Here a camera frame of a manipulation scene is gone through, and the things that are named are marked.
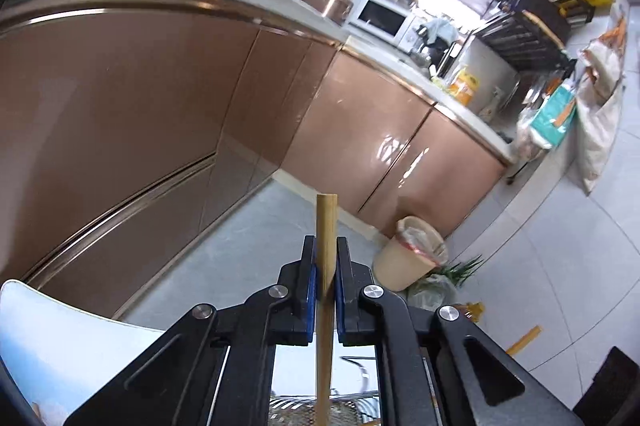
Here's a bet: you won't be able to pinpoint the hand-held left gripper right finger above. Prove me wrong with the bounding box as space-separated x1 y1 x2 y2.
336 236 586 426

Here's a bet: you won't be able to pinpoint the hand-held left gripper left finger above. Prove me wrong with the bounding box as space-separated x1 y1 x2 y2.
65 236 318 426

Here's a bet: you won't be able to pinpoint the long bamboo chopstick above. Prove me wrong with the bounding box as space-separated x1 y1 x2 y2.
314 193 340 426

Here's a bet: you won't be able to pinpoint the metal wire strainer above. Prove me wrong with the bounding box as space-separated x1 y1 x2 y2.
270 355 382 426

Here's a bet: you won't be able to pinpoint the beige trash bin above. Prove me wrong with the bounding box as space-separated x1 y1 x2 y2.
372 216 448 293

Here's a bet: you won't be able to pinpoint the yellow stick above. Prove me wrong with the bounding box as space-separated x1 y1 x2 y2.
506 325 544 355

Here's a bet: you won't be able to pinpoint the green onions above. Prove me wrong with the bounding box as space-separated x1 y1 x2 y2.
439 255 487 287

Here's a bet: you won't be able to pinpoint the copper kitchen cabinet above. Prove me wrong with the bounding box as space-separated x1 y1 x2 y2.
0 0 512 323

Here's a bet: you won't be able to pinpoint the yellow packet on counter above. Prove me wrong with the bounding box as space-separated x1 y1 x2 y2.
448 66 482 107

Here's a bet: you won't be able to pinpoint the printed landscape table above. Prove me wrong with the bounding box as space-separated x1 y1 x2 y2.
0 278 167 426

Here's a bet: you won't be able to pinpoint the white sack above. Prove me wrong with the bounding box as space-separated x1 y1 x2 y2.
575 36 627 195

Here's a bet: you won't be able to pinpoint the teal bag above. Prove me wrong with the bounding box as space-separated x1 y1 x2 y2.
530 83 578 150

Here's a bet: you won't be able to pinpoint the white microwave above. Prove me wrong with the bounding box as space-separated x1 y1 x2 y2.
348 0 426 47

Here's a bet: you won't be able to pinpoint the copper pot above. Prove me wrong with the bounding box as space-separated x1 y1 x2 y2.
299 0 357 25

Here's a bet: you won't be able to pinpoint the black wooden rack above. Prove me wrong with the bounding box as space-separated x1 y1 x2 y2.
472 0 593 71

